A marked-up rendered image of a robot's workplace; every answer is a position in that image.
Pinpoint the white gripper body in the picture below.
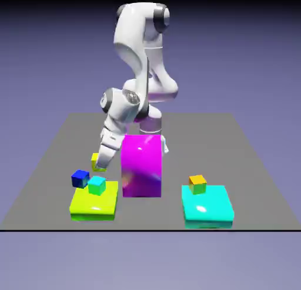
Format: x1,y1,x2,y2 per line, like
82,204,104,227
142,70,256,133
95,142,118,169

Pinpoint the small blue cube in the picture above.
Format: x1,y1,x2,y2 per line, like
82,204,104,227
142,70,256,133
71,169,91,189

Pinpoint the large yellow-green box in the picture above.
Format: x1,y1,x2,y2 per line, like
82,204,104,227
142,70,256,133
69,181,119,222

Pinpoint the small yellow cube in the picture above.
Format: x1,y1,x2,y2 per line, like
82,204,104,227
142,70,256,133
91,152,108,172

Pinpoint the large cyan box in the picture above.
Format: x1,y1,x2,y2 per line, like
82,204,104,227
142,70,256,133
181,185,235,230

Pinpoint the small orange cube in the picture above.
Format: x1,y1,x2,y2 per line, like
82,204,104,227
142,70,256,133
188,174,208,195

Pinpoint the small cyan cube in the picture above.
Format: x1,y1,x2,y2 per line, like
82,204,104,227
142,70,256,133
88,176,107,196

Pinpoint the large magenta box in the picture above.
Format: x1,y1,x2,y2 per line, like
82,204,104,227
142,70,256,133
121,134,162,198

